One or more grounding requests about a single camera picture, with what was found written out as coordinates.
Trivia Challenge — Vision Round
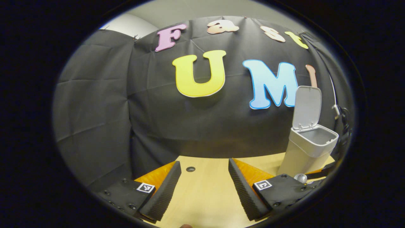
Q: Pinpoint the wooden desktop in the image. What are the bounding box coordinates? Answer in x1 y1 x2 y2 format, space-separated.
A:
144 152 336 228

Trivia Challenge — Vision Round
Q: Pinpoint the black backdrop cloth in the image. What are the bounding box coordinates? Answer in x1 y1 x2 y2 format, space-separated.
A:
52 16 352 190

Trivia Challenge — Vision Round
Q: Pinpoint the black cable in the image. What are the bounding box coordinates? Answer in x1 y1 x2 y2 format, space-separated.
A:
331 104 352 152

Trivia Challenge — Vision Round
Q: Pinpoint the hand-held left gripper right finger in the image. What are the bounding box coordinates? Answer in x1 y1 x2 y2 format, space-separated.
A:
228 157 317 222

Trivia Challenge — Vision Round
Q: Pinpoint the white desktop garbage bin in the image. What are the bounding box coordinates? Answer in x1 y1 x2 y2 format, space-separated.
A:
277 85 340 178

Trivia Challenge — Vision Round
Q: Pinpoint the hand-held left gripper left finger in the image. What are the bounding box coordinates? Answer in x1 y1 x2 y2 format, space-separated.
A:
97 161 182 222

